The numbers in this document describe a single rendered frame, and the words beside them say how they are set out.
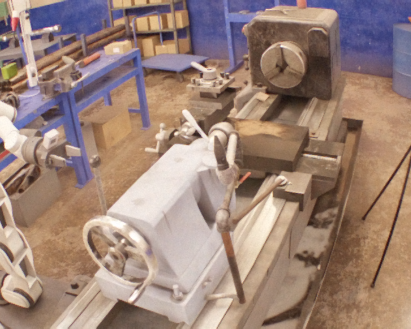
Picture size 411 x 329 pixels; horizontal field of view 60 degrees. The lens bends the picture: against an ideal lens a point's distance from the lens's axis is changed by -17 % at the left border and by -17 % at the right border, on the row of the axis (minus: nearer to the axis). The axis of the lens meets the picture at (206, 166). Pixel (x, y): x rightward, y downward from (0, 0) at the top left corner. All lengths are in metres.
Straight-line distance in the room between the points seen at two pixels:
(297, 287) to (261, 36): 1.43
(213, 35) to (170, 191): 5.28
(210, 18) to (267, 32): 3.85
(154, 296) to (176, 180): 0.33
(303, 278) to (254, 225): 0.50
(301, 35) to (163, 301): 1.72
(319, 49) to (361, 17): 3.36
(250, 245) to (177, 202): 0.39
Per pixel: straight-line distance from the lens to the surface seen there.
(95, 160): 1.10
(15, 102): 3.16
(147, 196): 1.09
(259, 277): 1.28
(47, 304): 2.33
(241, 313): 1.19
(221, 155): 0.90
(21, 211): 3.20
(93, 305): 1.29
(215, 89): 1.82
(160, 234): 1.04
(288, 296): 1.79
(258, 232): 1.44
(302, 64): 2.20
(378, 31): 5.66
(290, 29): 2.38
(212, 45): 6.33
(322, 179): 1.66
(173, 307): 1.11
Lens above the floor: 1.76
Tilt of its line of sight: 31 degrees down
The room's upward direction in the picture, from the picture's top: 7 degrees counter-clockwise
